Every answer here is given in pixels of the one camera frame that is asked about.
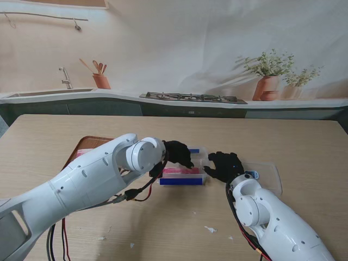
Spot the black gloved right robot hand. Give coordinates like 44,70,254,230
203,151,245,183

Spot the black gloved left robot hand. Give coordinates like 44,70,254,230
162,140,195,169

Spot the raw bacon slices stack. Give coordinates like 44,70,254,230
163,167,201,176

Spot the clear plastic container blue tape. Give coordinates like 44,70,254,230
157,146,210,187

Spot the clear lid with blue label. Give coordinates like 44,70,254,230
243,160,283,196

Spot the brown wooden tray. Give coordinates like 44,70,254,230
61,135,115,172

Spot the printed kitchen backdrop cloth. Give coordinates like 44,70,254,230
0,0,348,122

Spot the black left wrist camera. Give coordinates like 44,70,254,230
148,163,164,179

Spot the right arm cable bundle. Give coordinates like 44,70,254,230
225,182,272,261

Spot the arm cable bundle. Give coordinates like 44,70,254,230
225,182,272,261
46,152,169,261

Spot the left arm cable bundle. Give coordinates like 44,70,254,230
46,152,169,261

